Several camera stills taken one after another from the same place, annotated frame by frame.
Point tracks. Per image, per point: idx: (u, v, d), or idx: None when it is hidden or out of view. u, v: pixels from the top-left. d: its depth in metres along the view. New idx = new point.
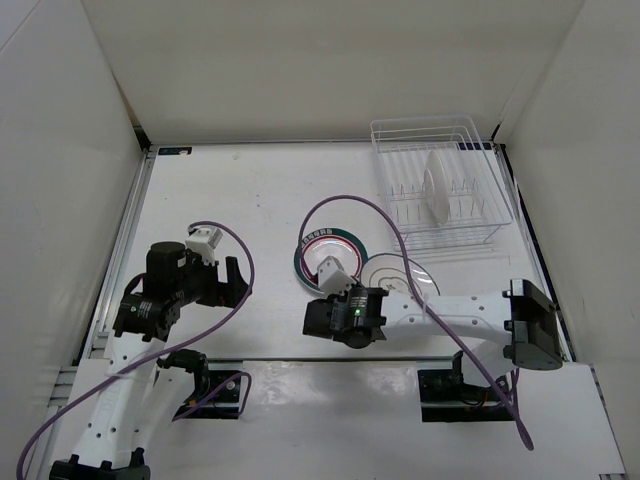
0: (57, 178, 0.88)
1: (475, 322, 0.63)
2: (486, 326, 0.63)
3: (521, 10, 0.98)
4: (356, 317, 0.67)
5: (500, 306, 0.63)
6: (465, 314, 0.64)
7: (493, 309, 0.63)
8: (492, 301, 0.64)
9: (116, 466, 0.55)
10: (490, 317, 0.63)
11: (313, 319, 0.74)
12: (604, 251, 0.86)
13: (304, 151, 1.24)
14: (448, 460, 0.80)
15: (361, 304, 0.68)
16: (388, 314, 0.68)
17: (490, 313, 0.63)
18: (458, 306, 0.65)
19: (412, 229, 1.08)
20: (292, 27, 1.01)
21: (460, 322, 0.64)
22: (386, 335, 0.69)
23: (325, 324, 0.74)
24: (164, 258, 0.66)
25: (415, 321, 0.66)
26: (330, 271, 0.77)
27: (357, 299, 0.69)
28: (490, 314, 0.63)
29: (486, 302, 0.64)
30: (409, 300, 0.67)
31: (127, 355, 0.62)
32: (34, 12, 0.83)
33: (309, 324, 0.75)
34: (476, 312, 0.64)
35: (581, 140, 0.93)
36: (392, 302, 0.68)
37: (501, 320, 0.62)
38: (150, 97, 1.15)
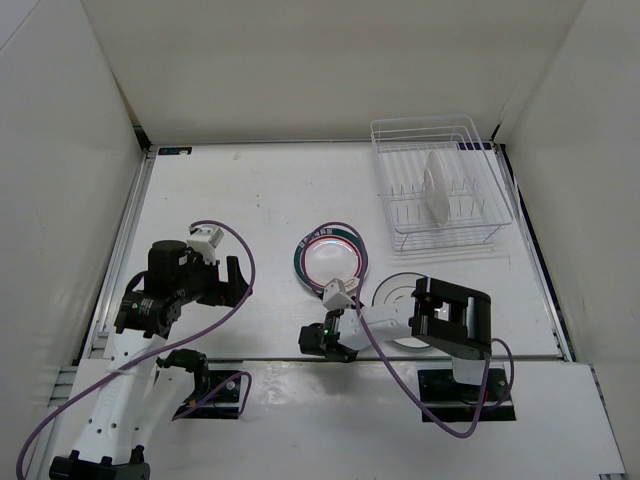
0: (57, 177, 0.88)
1: (390, 322, 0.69)
2: (399, 325, 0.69)
3: (521, 10, 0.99)
4: (326, 336, 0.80)
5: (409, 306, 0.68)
6: (382, 317, 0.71)
7: (404, 310, 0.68)
8: (405, 302, 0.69)
9: (116, 462, 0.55)
10: (401, 317, 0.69)
11: (305, 338, 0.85)
12: (603, 250, 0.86)
13: (305, 151, 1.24)
14: (448, 461, 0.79)
15: (331, 325, 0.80)
16: (342, 329, 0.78)
17: (400, 314, 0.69)
18: (380, 312, 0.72)
19: (412, 229, 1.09)
20: (293, 27, 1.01)
21: (383, 326, 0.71)
22: (350, 347, 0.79)
23: (313, 342, 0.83)
24: (166, 255, 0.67)
25: (356, 331, 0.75)
26: (331, 293, 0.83)
27: (330, 319, 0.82)
28: (403, 313, 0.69)
29: (401, 304, 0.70)
30: (353, 314, 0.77)
31: (128, 352, 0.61)
32: (35, 12, 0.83)
33: (301, 342, 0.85)
34: (390, 312, 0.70)
35: (581, 140, 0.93)
36: (345, 318, 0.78)
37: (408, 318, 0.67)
38: (151, 97, 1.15)
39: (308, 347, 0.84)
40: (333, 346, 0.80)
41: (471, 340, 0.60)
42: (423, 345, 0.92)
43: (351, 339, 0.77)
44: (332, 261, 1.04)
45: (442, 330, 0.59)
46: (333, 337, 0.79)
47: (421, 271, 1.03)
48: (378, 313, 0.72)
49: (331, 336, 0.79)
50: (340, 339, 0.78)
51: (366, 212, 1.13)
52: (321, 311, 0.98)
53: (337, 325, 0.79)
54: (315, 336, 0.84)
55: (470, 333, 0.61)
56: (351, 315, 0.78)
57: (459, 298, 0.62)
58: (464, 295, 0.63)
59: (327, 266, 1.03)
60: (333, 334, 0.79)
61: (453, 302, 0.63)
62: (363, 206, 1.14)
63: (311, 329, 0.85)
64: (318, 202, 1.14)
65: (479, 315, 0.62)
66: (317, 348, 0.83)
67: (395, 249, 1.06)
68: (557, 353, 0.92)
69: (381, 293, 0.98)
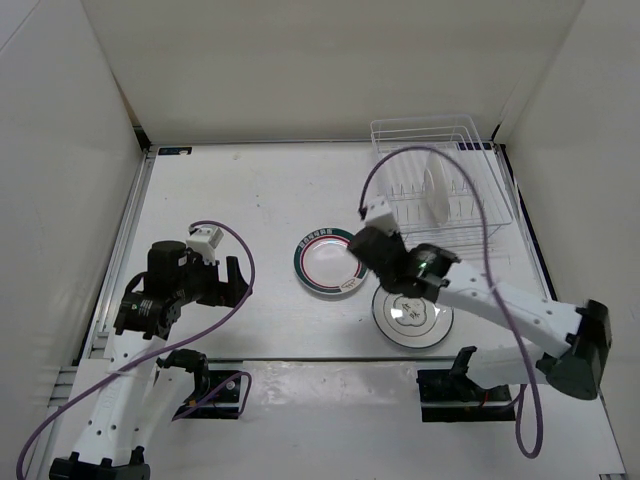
0: (57, 177, 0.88)
1: (536, 322, 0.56)
2: (546, 331, 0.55)
3: (521, 10, 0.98)
4: (420, 271, 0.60)
5: (569, 318, 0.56)
6: (532, 313, 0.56)
7: (560, 316, 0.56)
8: (561, 307, 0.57)
9: (116, 464, 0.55)
10: (553, 323, 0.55)
11: (368, 244, 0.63)
12: (604, 250, 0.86)
13: (304, 151, 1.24)
14: (449, 461, 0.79)
15: (429, 259, 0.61)
16: (453, 279, 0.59)
17: (555, 321, 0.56)
18: (527, 303, 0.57)
19: (412, 229, 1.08)
20: (292, 27, 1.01)
21: (523, 316, 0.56)
22: (439, 300, 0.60)
23: (382, 257, 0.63)
24: (165, 256, 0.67)
25: (478, 297, 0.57)
26: (382, 212, 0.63)
27: (424, 253, 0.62)
28: (556, 320, 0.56)
29: (556, 307, 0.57)
30: (479, 275, 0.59)
31: (127, 353, 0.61)
32: (34, 12, 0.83)
33: (353, 243, 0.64)
34: (542, 311, 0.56)
35: (581, 140, 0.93)
36: (462, 270, 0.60)
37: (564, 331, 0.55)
38: (151, 97, 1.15)
39: (368, 260, 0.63)
40: (419, 285, 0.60)
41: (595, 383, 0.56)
42: (424, 344, 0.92)
43: (457, 296, 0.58)
44: (332, 261, 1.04)
45: (594, 367, 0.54)
46: (433, 278, 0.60)
47: None
48: (526, 304, 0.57)
49: (431, 275, 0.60)
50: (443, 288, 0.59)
51: None
52: (322, 311, 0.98)
53: (445, 268, 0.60)
54: (388, 251, 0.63)
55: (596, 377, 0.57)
56: (469, 272, 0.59)
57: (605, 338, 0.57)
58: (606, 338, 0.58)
59: (327, 267, 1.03)
60: (438, 275, 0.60)
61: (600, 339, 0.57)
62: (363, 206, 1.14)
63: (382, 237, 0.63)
64: (318, 202, 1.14)
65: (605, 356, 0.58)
66: (381, 267, 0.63)
67: None
68: None
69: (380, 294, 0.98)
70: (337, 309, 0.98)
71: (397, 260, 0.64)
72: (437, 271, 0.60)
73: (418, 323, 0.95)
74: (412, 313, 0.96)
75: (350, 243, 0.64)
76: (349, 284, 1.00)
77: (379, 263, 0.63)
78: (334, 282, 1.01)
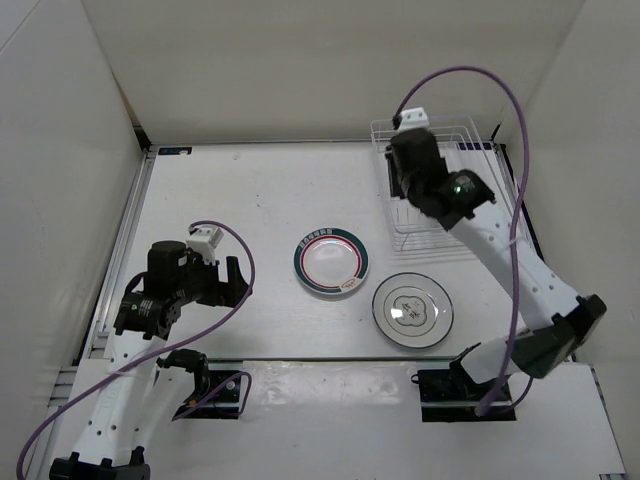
0: (57, 176, 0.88)
1: (534, 290, 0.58)
2: (539, 302, 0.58)
3: (521, 10, 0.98)
4: (452, 194, 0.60)
5: (566, 300, 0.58)
6: (535, 281, 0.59)
7: (559, 294, 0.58)
8: (564, 288, 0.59)
9: (116, 464, 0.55)
10: (547, 298, 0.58)
11: (412, 149, 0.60)
12: (604, 250, 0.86)
13: (304, 151, 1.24)
14: (449, 461, 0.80)
15: (466, 185, 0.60)
16: (478, 216, 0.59)
17: (551, 296, 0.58)
18: (534, 270, 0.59)
19: (412, 229, 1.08)
20: (292, 26, 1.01)
21: (524, 279, 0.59)
22: (455, 230, 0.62)
23: (421, 167, 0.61)
24: (165, 257, 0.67)
25: (493, 243, 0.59)
26: (419, 122, 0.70)
27: (463, 178, 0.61)
28: (553, 297, 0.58)
29: (559, 286, 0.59)
30: (504, 223, 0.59)
31: (127, 353, 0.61)
32: (34, 12, 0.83)
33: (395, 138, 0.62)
34: (544, 283, 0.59)
35: (581, 139, 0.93)
36: (490, 212, 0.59)
37: (554, 307, 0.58)
38: (151, 97, 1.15)
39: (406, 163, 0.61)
40: (441, 203, 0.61)
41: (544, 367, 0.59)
42: (423, 345, 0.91)
43: (476, 237, 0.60)
44: (332, 261, 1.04)
45: (558, 354, 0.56)
46: (457, 205, 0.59)
47: (421, 271, 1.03)
48: (533, 271, 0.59)
49: (459, 201, 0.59)
50: (464, 219, 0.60)
51: (366, 212, 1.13)
52: (322, 311, 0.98)
53: (476, 202, 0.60)
54: (429, 163, 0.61)
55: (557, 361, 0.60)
56: (497, 218, 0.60)
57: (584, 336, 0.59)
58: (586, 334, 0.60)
59: (327, 266, 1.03)
60: (466, 203, 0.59)
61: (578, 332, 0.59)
62: (363, 206, 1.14)
63: (427, 144, 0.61)
64: (318, 202, 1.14)
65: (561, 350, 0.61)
66: (415, 177, 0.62)
67: (395, 249, 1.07)
68: None
69: (380, 295, 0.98)
70: (338, 309, 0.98)
71: (433, 175, 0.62)
72: (467, 201, 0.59)
73: (418, 324, 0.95)
74: (412, 313, 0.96)
75: (393, 139, 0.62)
76: (349, 284, 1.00)
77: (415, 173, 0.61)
78: (334, 282, 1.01)
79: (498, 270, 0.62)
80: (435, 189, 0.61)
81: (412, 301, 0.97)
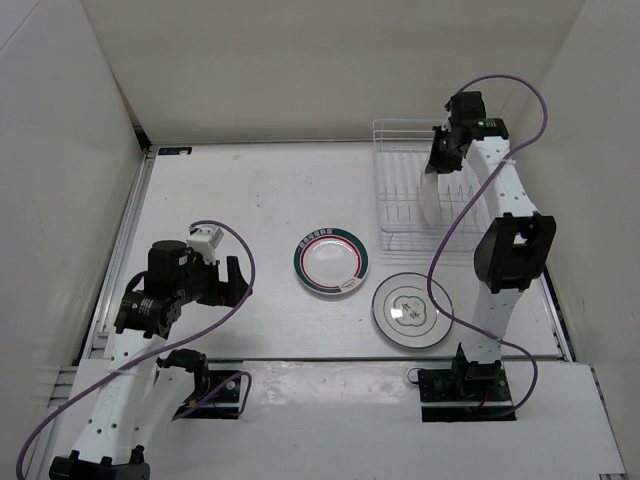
0: (57, 175, 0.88)
1: (499, 194, 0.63)
2: (499, 204, 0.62)
3: (520, 10, 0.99)
4: (475, 124, 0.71)
5: (523, 210, 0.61)
6: (505, 189, 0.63)
7: (519, 204, 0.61)
8: (525, 203, 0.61)
9: (116, 462, 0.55)
10: (506, 202, 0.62)
11: (462, 99, 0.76)
12: (605, 249, 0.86)
13: (304, 151, 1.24)
14: (450, 461, 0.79)
15: (489, 123, 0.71)
16: (485, 143, 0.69)
17: (512, 203, 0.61)
18: (509, 182, 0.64)
19: (402, 229, 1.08)
20: (293, 27, 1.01)
21: (497, 186, 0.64)
22: (468, 152, 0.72)
23: (468, 110, 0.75)
24: (166, 256, 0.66)
25: (487, 159, 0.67)
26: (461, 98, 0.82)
27: (491, 120, 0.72)
28: (513, 204, 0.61)
29: (523, 201, 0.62)
30: (503, 150, 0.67)
31: (127, 352, 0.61)
32: (34, 12, 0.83)
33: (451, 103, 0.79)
34: (512, 192, 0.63)
35: (581, 139, 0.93)
36: (494, 142, 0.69)
37: (509, 209, 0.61)
38: (151, 98, 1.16)
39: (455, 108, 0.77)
40: (462, 128, 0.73)
41: (490, 268, 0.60)
42: (423, 345, 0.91)
43: (477, 154, 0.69)
44: (332, 261, 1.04)
45: (497, 238, 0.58)
46: (474, 130, 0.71)
47: (421, 271, 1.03)
48: (507, 184, 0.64)
49: (476, 127, 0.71)
50: (474, 139, 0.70)
51: (366, 213, 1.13)
52: (322, 311, 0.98)
53: (491, 134, 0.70)
54: (472, 110, 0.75)
55: (506, 275, 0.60)
56: (500, 146, 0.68)
57: (537, 260, 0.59)
58: (542, 264, 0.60)
59: (327, 266, 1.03)
60: (482, 132, 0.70)
61: (531, 252, 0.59)
62: (363, 205, 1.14)
63: (475, 101, 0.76)
64: (318, 202, 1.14)
65: (522, 273, 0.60)
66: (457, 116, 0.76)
67: (393, 249, 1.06)
68: (557, 353, 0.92)
69: (379, 297, 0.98)
70: (337, 309, 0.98)
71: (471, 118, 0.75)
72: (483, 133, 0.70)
73: (418, 324, 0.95)
74: (412, 313, 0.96)
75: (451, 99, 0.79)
76: (349, 284, 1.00)
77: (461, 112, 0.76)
78: (334, 282, 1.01)
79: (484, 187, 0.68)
80: (465, 121, 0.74)
81: (412, 301, 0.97)
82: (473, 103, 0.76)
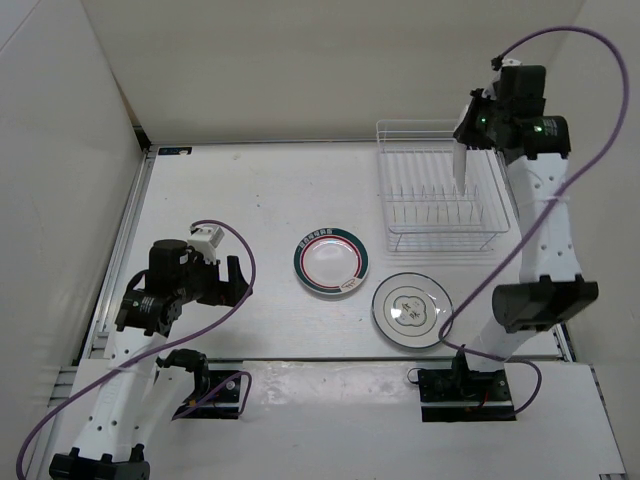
0: (57, 174, 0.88)
1: (541, 247, 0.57)
2: (540, 259, 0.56)
3: (519, 11, 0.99)
4: (531, 128, 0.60)
5: (565, 270, 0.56)
6: (549, 240, 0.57)
7: (561, 262, 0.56)
8: (569, 261, 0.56)
9: (116, 459, 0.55)
10: (547, 259, 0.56)
11: (523, 74, 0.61)
12: (605, 248, 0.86)
13: (304, 151, 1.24)
14: (450, 461, 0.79)
15: (548, 128, 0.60)
16: (536, 162, 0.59)
17: (554, 261, 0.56)
18: (555, 231, 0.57)
19: (408, 230, 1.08)
20: (293, 28, 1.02)
21: (541, 235, 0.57)
22: (515, 166, 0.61)
23: (525, 92, 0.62)
24: (167, 254, 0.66)
25: (536, 189, 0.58)
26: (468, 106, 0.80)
27: (548, 121, 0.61)
28: (555, 262, 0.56)
29: (566, 257, 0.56)
30: (557, 179, 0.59)
31: (129, 349, 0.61)
32: (35, 12, 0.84)
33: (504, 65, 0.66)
34: (555, 246, 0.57)
35: (582, 140, 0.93)
36: (550, 163, 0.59)
37: (548, 269, 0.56)
38: (151, 98, 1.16)
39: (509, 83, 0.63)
40: (512, 128, 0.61)
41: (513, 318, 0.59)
42: (423, 345, 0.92)
43: (525, 178, 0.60)
44: (332, 261, 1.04)
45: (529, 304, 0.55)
46: (529, 138, 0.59)
47: (421, 272, 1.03)
48: (553, 233, 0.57)
49: (533, 136, 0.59)
50: (525, 156, 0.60)
51: (367, 213, 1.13)
52: (322, 311, 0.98)
53: (549, 145, 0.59)
54: (529, 94, 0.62)
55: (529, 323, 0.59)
56: (553, 172, 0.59)
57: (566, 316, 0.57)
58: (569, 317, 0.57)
59: (327, 267, 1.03)
60: (541, 138, 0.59)
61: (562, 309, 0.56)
62: (363, 205, 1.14)
63: (537, 81, 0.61)
64: (318, 202, 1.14)
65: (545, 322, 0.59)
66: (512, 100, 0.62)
67: (392, 249, 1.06)
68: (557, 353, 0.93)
69: (379, 297, 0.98)
70: (338, 309, 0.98)
71: (527, 107, 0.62)
72: (541, 140, 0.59)
73: (418, 324, 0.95)
74: (412, 313, 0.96)
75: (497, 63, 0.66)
76: (349, 284, 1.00)
77: (520, 92, 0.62)
78: (334, 282, 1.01)
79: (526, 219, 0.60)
80: (516, 118, 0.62)
81: (412, 301, 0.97)
82: (533, 82, 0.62)
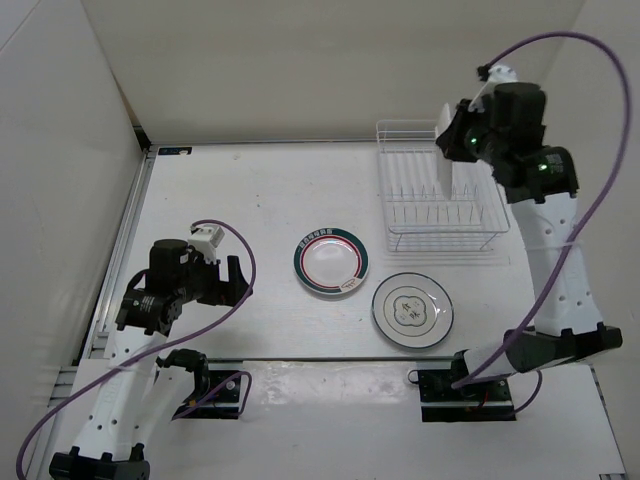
0: (57, 174, 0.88)
1: (559, 299, 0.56)
2: (558, 313, 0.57)
3: (519, 11, 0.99)
4: (536, 169, 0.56)
5: (586, 320, 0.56)
6: (567, 291, 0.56)
7: (581, 313, 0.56)
8: (589, 310, 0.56)
9: (116, 458, 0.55)
10: (566, 312, 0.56)
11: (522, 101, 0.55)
12: (605, 248, 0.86)
13: (305, 150, 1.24)
14: (450, 461, 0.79)
15: (553, 166, 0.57)
16: (546, 204, 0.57)
17: (573, 313, 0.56)
18: (573, 280, 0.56)
19: (409, 230, 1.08)
20: (293, 28, 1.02)
21: (557, 287, 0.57)
22: (521, 208, 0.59)
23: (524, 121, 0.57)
24: (167, 254, 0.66)
25: (547, 235, 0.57)
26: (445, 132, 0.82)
27: (552, 154, 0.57)
28: (574, 313, 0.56)
29: (587, 305, 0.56)
30: (567, 220, 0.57)
31: (129, 348, 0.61)
32: (35, 12, 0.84)
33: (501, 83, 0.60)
34: (574, 296, 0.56)
35: (582, 139, 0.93)
36: (559, 204, 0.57)
37: (568, 323, 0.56)
38: (151, 98, 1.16)
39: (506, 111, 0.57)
40: (517, 168, 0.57)
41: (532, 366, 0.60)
42: (423, 345, 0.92)
43: (533, 222, 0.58)
44: (332, 261, 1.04)
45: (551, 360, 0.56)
46: (536, 183, 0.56)
47: (421, 272, 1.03)
48: (569, 282, 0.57)
49: (540, 177, 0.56)
50: (533, 200, 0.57)
51: (367, 212, 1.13)
52: (322, 311, 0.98)
53: (554, 188, 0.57)
54: (528, 123, 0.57)
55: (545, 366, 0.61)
56: (563, 214, 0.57)
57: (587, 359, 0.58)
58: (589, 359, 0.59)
59: (327, 267, 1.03)
60: (548, 180, 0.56)
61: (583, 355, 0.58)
62: (363, 205, 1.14)
63: (536, 110, 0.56)
64: (318, 202, 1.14)
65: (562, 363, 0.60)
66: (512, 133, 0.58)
67: (393, 249, 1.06)
68: None
69: (379, 297, 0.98)
70: (338, 309, 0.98)
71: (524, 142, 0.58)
72: (547, 180, 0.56)
73: (418, 324, 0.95)
74: (412, 313, 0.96)
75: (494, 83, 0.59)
76: (349, 284, 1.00)
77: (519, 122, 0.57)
78: (334, 282, 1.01)
79: (538, 263, 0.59)
80: (518, 156, 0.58)
81: (412, 301, 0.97)
82: (532, 109, 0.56)
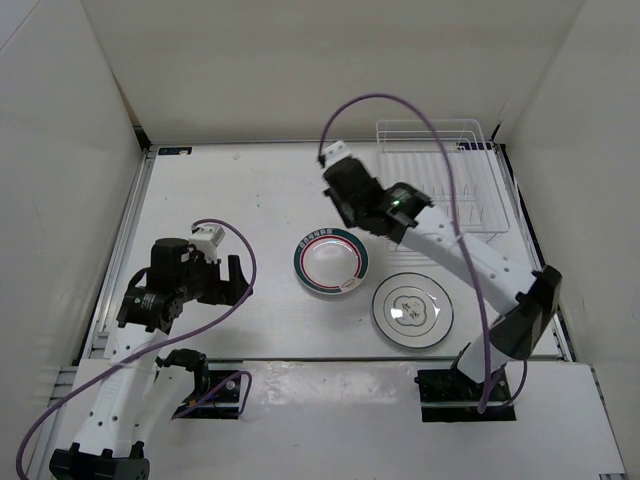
0: (58, 173, 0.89)
1: (491, 276, 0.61)
2: (500, 285, 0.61)
3: (518, 12, 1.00)
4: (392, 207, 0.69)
5: (524, 278, 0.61)
6: (491, 266, 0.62)
7: (514, 275, 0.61)
8: (518, 268, 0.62)
9: (117, 455, 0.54)
10: (505, 279, 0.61)
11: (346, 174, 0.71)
12: (604, 247, 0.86)
13: (304, 150, 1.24)
14: (451, 462, 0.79)
15: (402, 197, 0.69)
16: (422, 222, 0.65)
17: (509, 278, 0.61)
18: (488, 258, 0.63)
19: None
20: (293, 29, 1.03)
21: (484, 268, 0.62)
22: (413, 243, 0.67)
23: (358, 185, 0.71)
24: (169, 252, 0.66)
25: (443, 242, 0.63)
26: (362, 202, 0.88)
27: (398, 191, 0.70)
28: (511, 277, 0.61)
29: (513, 266, 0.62)
30: (445, 222, 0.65)
31: (130, 345, 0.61)
32: (36, 13, 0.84)
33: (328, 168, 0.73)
34: (499, 267, 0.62)
35: (581, 139, 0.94)
36: (431, 216, 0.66)
37: (516, 287, 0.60)
38: (152, 98, 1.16)
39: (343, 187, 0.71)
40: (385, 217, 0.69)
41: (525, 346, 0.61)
42: (423, 345, 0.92)
43: (424, 241, 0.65)
44: (333, 261, 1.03)
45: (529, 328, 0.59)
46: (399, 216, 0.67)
47: (420, 271, 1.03)
48: (486, 258, 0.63)
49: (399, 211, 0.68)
50: (410, 227, 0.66)
51: None
52: (322, 310, 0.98)
53: (415, 213, 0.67)
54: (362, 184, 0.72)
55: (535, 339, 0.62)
56: (439, 219, 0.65)
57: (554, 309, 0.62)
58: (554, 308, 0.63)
59: (327, 267, 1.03)
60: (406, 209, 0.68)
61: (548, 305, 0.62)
62: None
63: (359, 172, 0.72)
64: (318, 202, 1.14)
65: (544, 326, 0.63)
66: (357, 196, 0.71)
67: (392, 249, 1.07)
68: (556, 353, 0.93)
69: (379, 297, 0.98)
70: (338, 309, 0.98)
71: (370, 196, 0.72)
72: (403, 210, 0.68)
73: (418, 324, 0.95)
74: (412, 313, 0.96)
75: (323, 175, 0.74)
76: (349, 284, 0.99)
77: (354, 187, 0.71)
78: (335, 282, 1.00)
79: (454, 266, 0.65)
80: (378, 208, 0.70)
81: (412, 300, 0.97)
82: (356, 173, 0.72)
